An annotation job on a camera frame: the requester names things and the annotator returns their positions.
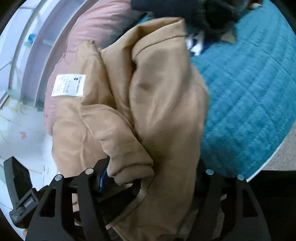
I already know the tan jacket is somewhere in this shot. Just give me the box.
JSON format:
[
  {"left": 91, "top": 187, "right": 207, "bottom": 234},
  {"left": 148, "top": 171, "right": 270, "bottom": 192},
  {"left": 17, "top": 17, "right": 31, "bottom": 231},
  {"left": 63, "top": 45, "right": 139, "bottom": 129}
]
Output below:
[{"left": 52, "top": 18, "right": 209, "bottom": 240}]

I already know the dark navy garment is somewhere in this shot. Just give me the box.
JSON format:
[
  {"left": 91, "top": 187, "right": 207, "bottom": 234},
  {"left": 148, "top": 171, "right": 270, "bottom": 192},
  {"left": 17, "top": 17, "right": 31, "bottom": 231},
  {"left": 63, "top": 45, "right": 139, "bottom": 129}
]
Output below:
[{"left": 130, "top": 0, "right": 249, "bottom": 36}]

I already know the person's left hand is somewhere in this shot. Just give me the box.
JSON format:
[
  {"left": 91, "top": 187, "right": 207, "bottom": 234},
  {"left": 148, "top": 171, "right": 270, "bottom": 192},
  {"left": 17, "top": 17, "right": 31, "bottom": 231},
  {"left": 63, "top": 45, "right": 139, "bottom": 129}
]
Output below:
[{"left": 23, "top": 229, "right": 28, "bottom": 237}]

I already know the teal quilted bed mat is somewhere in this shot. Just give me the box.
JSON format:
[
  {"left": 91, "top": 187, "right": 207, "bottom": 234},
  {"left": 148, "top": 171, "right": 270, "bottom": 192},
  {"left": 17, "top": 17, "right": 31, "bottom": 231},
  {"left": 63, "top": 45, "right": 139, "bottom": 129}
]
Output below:
[{"left": 136, "top": 0, "right": 296, "bottom": 180}]

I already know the blue box on shelf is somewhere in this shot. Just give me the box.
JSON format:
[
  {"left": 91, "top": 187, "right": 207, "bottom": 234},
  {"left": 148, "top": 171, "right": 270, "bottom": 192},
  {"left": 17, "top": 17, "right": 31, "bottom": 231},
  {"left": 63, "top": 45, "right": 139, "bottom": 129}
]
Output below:
[{"left": 28, "top": 34, "right": 37, "bottom": 43}]

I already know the pink quilt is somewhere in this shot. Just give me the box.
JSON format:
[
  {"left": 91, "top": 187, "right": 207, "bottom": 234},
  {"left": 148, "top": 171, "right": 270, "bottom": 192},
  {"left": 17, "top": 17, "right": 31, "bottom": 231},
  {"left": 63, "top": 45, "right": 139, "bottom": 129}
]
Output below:
[{"left": 43, "top": 0, "right": 149, "bottom": 136}]

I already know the lavender wall shelf unit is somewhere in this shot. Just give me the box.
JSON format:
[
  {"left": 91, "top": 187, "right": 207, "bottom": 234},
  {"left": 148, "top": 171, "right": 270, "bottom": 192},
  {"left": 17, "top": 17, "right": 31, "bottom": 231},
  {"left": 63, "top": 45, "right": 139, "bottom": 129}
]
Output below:
[{"left": 1, "top": 0, "right": 95, "bottom": 109}]

